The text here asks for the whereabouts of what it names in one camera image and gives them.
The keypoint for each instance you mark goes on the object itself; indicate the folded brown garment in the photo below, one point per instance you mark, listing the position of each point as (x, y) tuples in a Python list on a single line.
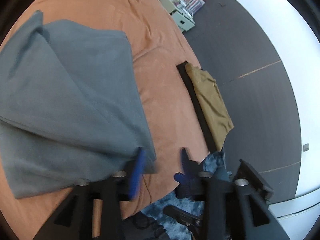
[(210, 109)]

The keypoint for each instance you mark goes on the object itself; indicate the orange-brown bed sheet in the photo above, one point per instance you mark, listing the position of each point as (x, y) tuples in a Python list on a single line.
[(158, 46)]

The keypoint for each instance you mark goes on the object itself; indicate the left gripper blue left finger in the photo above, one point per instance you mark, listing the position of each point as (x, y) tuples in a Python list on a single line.
[(136, 172)]

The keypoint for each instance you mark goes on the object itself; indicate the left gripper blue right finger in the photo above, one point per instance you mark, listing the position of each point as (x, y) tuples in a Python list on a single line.
[(190, 168)]

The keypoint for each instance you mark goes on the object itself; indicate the white bedside cabinet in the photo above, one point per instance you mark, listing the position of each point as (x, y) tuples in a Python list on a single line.
[(182, 19)]

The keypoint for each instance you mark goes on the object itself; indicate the grey t-shirt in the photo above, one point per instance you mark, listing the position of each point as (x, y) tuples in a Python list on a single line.
[(70, 106)]

